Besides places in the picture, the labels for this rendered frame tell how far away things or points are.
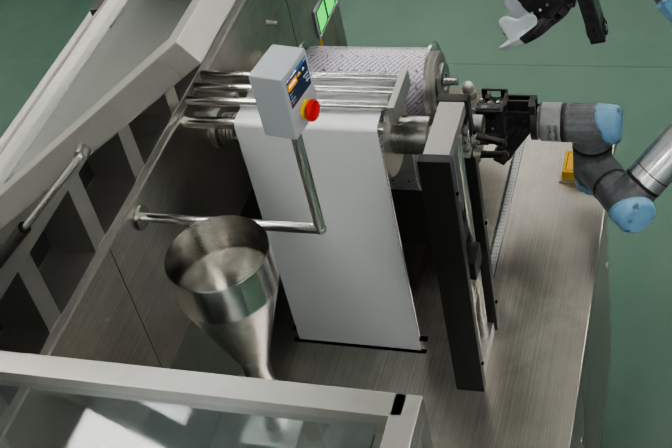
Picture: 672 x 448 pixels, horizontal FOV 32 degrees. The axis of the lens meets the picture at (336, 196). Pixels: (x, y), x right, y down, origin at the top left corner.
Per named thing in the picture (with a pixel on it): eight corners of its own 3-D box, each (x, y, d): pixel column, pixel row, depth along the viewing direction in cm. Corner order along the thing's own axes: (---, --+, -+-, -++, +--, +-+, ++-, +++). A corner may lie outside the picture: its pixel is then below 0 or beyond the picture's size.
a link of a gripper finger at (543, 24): (518, 28, 198) (557, -4, 193) (526, 34, 198) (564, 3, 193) (517, 42, 194) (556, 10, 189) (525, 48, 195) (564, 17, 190)
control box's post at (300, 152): (324, 233, 166) (296, 125, 153) (313, 232, 166) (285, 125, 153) (327, 225, 167) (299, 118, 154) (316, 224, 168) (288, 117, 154)
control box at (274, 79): (308, 143, 150) (292, 81, 143) (264, 135, 152) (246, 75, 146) (331, 109, 154) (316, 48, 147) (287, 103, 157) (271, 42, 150)
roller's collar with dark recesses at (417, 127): (428, 163, 189) (424, 133, 185) (393, 161, 191) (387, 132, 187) (436, 137, 194) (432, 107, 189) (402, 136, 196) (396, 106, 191)
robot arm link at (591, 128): (620, 156, 217) (619, 121, 212) (561, 154, 221) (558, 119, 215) (624, 129, 223) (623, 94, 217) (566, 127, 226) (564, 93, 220)
